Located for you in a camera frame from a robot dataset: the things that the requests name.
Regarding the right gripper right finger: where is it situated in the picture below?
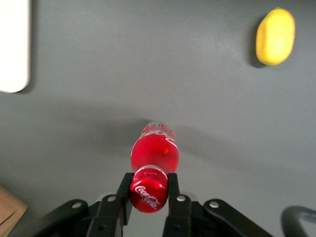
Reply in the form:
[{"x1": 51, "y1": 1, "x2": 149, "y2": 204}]
[{"x1": 161, "y1": 172, "x2": 196, "y2": 237}]

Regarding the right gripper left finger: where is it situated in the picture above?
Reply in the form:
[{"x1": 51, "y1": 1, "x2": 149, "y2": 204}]
[{"x1": 86, "y1": 172, "x2": 135, "y2": 237}]

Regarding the red coke bottle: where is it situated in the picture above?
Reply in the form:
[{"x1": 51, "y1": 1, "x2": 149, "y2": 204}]
[{"x1": 129, "y1": 120, "x2": 180, "y2": 214}]

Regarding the cream plastic tray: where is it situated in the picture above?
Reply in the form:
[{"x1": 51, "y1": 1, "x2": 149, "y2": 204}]
[{"x1": 0, "y1": 0, "x2": 31, "y2": 94}]

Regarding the wooden drawer cabinet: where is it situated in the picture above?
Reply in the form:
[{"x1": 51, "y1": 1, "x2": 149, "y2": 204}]
[{"x1": 0, "y1": 185, "x2": 29, "y2": 237}]

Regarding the yellow lemon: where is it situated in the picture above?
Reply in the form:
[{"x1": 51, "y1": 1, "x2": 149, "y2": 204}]
[{"x1": 255, "y1": 7, "x2": 296, "y2": 67}]

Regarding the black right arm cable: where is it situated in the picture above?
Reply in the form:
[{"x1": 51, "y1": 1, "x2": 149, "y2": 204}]
[{"x1": 280, "y1": 205, "x2": 316, "y2": 237}]

